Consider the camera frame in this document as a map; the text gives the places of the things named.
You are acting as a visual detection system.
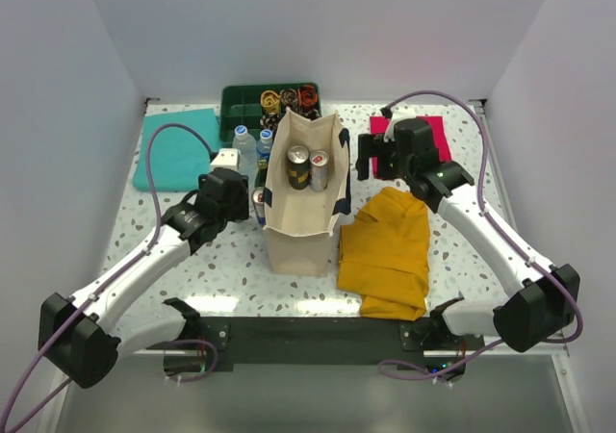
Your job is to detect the red tab can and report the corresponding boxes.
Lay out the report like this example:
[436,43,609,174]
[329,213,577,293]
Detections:
[310,150,329,192]
[251,187,266,226]

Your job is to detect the small clear water bottle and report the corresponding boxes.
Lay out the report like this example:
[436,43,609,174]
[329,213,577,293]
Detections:
[232,125,257,176]

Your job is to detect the Pocari Sweat bottle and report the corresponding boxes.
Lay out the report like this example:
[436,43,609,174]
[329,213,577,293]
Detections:
[256,130,273,169]

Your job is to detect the beige canvas tote bag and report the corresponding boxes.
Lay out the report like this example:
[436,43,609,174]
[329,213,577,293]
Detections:
[264,111,351,276]

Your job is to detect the silver top can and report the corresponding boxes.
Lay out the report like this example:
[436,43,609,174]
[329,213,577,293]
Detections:
[287,145,310,191]

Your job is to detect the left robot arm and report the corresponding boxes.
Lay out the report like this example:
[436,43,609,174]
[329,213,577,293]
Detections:
[38,168,250,389]

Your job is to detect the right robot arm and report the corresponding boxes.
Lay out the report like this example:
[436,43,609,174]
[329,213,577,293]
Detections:
[355,118,580,352]

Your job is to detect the red folded cloth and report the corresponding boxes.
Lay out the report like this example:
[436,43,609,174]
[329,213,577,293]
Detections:
[369,115,451,179]

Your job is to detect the teal folded cloth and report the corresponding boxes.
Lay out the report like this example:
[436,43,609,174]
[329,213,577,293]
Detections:
[132,109,221,192]

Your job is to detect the brown pink rolled tie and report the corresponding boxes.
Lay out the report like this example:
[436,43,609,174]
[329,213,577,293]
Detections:
[304,109,321,120]

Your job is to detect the orange black rolled tie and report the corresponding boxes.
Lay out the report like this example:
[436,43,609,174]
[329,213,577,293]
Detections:
[298,84,319,111]

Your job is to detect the black white rolled tie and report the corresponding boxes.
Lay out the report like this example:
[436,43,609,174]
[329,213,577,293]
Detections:
[259,114,281,131]

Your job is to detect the green compartment tray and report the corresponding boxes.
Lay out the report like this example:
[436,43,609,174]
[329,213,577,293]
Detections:
[219,82,321,144]

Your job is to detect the brown patterned rolled tie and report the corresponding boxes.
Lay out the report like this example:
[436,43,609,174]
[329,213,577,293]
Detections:
[279,88,299,112]

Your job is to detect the mustard yellow cloth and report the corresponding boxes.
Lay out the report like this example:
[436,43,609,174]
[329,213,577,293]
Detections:
[337,188,430,321]

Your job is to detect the yellow rolled tie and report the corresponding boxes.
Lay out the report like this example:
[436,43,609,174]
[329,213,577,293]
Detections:
[260,89,281,115]

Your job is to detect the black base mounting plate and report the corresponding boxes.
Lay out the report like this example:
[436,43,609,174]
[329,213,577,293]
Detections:
[150,317,484,371]

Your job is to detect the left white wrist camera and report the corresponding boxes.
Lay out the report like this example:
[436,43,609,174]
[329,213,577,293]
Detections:
[210,148,241,171]

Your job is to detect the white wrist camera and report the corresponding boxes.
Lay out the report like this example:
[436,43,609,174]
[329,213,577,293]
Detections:
[210,148,241,171]
[380,107,418,142]

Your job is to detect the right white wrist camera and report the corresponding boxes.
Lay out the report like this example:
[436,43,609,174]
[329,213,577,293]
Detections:
[380,107,418,142]

